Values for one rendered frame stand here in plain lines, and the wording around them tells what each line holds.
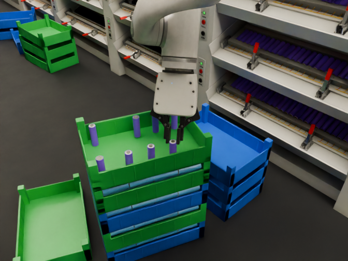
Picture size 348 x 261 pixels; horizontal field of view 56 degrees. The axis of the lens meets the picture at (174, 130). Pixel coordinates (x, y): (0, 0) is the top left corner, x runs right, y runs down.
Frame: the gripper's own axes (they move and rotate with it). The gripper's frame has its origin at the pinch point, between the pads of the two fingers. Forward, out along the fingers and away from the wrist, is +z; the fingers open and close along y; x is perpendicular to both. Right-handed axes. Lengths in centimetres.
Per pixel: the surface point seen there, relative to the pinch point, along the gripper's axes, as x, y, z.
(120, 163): -0.8, -12.8, 8.5
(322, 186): 39, 50, 22
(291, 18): 29, 29, -33
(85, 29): 127, -76, -34
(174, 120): 12.5, -1.7, -1.3
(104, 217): -5.2, -15.1, 21.5
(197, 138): 8.6, 5.4, 2.3
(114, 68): 111, -52, -11
